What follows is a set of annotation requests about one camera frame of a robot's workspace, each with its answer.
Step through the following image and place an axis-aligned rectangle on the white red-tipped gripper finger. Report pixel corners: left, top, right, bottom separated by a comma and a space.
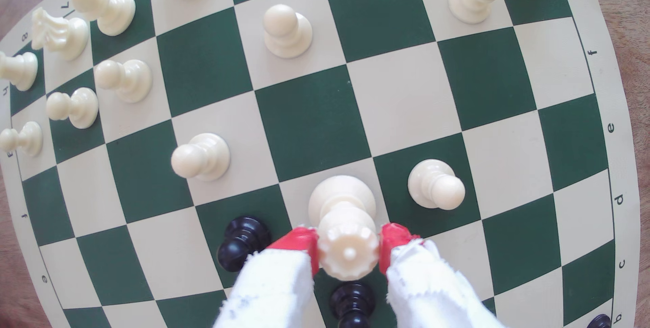
379, 222, 504, 328
213, 225, 321, 328

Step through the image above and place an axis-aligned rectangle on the white chess queen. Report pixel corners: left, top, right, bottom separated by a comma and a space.
308, 175, 381, 282

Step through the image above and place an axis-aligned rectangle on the green white chess mat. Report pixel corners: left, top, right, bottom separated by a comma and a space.
0, 0, 642, 328

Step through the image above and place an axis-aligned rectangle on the white chess bishop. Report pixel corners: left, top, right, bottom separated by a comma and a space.
67, 0, 137, 37

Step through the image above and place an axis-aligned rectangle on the white chess knight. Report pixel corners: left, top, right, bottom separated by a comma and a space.
30, 7, 89, 62

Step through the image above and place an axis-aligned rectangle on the white chess rook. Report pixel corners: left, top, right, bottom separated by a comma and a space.
0, 51, 39, 91

